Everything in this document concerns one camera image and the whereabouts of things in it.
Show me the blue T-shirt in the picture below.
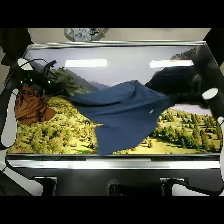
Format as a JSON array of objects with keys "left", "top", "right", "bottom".
[{"left": 66, "top": 79, "right": 177, "bottom": 156}]

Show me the dark green garment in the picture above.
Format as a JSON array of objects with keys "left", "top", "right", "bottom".
[{"left": 49, "top": 67, "right": 90, "bottom": 98}]

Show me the brown garment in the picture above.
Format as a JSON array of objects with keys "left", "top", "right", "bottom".
[{"left": 14, "top": 84, "right": 58, "bottom": 126}]

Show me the grey patterned garment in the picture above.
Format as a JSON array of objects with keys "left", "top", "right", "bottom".
[{"left": 63, "top": 27, "right": 108, "bottom": 43}]

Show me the silver frame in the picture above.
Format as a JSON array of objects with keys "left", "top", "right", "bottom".
[{"left": 0, "top": 40, "right": 224, "bottom": 197}]

